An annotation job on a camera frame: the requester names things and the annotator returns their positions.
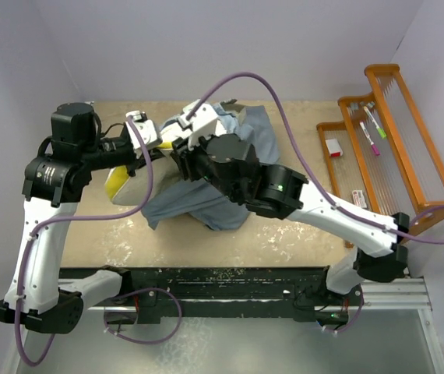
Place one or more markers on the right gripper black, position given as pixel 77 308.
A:
pixel 181 157

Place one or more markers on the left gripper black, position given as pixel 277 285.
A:
pixel 140 157

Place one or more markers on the white quilted pillow yellow stripe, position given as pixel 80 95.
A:
pixel 127 185

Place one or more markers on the patchwork green beige pillowcase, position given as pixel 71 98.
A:
pixel 208 199

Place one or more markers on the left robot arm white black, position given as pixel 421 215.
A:
pixel 53 187

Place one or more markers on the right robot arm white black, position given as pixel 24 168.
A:
pixel 275 191

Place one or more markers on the white red small box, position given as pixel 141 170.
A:
pixel 333 147

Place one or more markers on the pink capped marker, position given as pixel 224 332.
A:
pixel 369 139

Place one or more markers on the orange wooden tiered rack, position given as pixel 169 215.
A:
pixel 408 175

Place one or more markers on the green capped marker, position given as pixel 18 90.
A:
pixel 379 129

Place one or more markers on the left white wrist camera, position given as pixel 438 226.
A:
pixel 145 127

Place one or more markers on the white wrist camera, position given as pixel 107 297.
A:
pixel 145 127
pixel 204 124

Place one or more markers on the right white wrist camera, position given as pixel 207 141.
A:
pixel 204 124

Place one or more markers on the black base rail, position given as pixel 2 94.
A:
pixel 297 293

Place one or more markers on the aluminium frame rail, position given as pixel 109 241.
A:
pixel 401 294

